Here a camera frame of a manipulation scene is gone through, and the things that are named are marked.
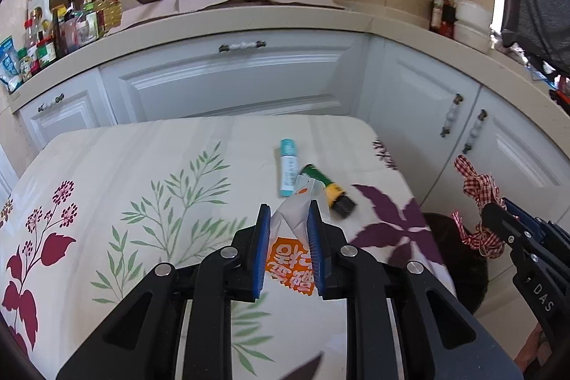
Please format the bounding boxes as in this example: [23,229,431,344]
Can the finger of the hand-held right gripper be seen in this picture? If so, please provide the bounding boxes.
[483,202,524,250]
[503,197,546,241]

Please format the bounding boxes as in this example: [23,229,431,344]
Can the red checkered ribbon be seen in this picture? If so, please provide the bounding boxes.
[451,154,511,260]

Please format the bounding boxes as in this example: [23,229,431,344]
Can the white orange printed wrapper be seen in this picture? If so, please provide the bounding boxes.
[265,175,326,296]

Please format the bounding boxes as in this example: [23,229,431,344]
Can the person's right hand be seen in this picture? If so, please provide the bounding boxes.
[514,324,550,378]

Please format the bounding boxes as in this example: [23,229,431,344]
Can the long drawer handle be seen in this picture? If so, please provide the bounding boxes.
[218,41,266,52]

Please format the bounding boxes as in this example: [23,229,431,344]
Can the teal tube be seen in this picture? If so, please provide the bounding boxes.
[278,139,300,198]

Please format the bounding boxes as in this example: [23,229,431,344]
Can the short drawer handle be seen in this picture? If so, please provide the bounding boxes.
[38,94,65,111]

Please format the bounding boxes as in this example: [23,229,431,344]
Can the red packet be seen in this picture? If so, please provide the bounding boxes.
[443,0,457,39]

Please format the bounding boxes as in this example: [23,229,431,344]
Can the stacked white bowls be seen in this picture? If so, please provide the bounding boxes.
[453,0,495,53]

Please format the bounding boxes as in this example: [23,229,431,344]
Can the cabinet door handle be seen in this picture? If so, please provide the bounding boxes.
[462,109,488,153]
[440,94,464,138]

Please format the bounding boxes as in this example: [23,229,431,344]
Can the green yellow label bottle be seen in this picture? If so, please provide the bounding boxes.
[298,163,358,218]

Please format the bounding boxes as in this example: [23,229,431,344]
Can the dark glass oil bottle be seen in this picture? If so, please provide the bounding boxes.
[430,0,445,33]

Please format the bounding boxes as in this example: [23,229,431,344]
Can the black round stool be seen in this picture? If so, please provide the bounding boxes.
[421,212,491,316]

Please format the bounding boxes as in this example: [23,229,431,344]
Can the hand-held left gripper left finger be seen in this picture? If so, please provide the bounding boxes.
[56,203,272,380]

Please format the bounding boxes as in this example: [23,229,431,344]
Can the blue snack packet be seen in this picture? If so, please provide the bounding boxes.
[0,36,24,92]

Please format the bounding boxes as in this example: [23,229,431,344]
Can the group of condiment bottles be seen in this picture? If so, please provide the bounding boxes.
[22,0,123,78]

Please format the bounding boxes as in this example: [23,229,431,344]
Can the white kitchen cabinet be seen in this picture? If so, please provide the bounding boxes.
[9,4,570,318]

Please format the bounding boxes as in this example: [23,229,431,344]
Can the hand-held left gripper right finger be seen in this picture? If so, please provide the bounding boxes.
[306,199,524,380]

